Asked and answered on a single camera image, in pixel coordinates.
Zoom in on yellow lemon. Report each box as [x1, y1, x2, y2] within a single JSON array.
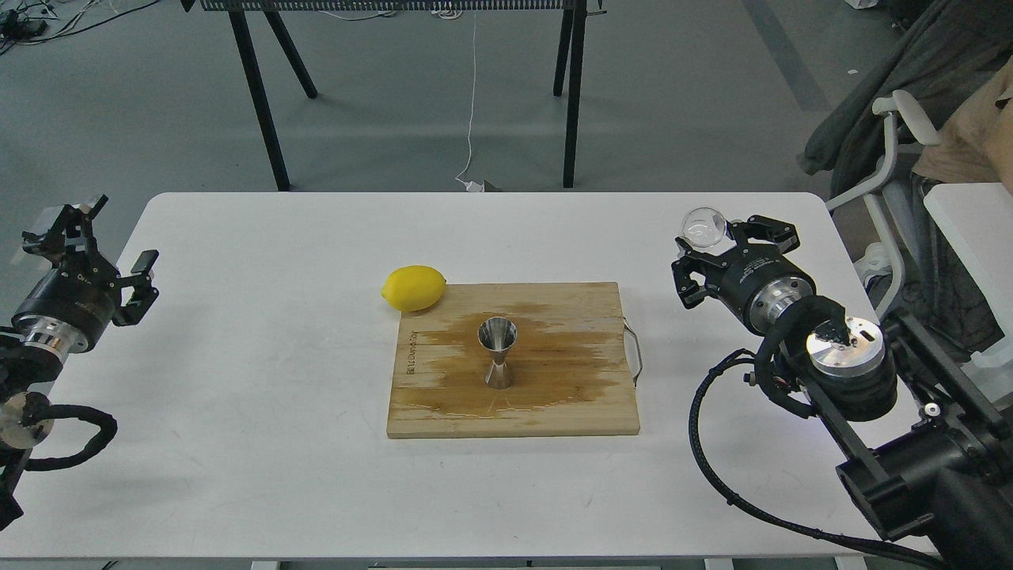
[[381, 264, 446, 313]]

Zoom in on steel jigger measuring cup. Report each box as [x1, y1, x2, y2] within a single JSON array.
[[477, 315, 518, 390]]

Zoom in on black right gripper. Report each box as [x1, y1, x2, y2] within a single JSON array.
[[670, 215, 815, 336]]

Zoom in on white office chair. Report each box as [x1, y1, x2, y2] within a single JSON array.
[[825, 89, 1012, 380]]

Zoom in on black cable bundle on floor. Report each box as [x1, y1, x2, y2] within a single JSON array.
[[0, 0, 163, 58]]

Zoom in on black metal frame table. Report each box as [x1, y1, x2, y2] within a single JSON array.
[[181, 1, 605, 192]]

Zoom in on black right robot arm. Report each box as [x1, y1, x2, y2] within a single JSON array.
[[670, 207, 1012, 569]]

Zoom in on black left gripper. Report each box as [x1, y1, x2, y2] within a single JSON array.
[[12, 195, 160, 353]]

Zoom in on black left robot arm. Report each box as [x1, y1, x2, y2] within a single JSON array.
[[1, 195, 159, 527]]

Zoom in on white cable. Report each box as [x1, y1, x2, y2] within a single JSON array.
[[454, 9, 487, 193]]

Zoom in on clear glass cup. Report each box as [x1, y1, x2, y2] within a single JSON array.
[[680, 207, 734, 255]]

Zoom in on grey jacket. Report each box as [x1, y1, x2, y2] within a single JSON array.
[[797, 1, 1012, 197]]

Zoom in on wooden cutting board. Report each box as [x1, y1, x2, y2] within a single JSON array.
[[386, 282, 640, 439]]

